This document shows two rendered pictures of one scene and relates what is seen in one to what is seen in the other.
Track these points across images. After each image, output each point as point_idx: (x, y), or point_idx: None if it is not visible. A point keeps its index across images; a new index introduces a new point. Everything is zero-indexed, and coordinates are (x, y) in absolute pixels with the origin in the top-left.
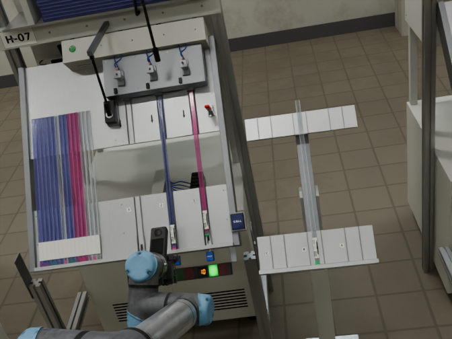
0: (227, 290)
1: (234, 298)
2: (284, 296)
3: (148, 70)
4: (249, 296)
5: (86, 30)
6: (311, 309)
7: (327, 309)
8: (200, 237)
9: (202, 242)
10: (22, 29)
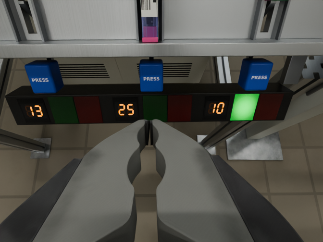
0: (174, 63)
1: (178, 70)
2: (211, 62)
3: None
4: (194, 69)
5: None
6: (233, 77)
7: (308, 117)
8: (245, 3)
9: (243, 25)
10: None
